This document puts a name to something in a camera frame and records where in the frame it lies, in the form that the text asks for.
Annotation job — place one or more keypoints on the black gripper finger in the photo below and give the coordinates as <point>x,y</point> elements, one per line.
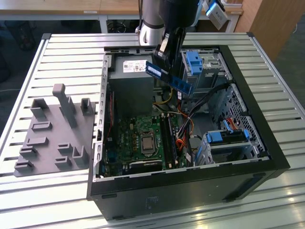
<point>177,52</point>
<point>163,55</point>

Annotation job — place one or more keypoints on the blue RAM stick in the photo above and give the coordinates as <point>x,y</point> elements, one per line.
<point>181,84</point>

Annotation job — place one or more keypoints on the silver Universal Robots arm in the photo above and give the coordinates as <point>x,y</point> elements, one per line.
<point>150,14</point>

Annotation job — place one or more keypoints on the blue drive bay latch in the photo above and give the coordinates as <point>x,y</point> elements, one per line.
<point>194,59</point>

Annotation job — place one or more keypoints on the grey metal drive cage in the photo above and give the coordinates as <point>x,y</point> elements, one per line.
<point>209,78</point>

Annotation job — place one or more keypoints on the grey power supply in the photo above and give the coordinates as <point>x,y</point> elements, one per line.
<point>128,95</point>

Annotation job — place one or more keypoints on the black table corner cap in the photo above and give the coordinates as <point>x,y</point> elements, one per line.
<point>46,36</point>
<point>250,34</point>

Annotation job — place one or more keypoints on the silver CPU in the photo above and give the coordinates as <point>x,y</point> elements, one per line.
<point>147,143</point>

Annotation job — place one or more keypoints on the grey round speaker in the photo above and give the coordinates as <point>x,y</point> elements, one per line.
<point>196,143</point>

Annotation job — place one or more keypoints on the hard disk in blue carrier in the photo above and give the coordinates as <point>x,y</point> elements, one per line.
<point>214,138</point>

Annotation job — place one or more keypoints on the wooden cabinet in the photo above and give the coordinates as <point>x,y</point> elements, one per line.
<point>274,23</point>

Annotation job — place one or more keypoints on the green motherboard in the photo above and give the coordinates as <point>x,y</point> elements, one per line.
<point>124,152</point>

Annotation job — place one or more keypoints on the black graphics card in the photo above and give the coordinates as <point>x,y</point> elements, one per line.
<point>145,165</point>

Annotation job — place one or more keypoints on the black PC case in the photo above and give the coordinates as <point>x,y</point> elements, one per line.
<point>166,190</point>

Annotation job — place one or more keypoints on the grey parts rack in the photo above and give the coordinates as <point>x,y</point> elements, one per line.
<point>52,136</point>

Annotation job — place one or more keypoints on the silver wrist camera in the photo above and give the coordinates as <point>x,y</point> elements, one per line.
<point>218,16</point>

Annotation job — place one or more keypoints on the wooden desk white frame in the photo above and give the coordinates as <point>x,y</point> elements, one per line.
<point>71,7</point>

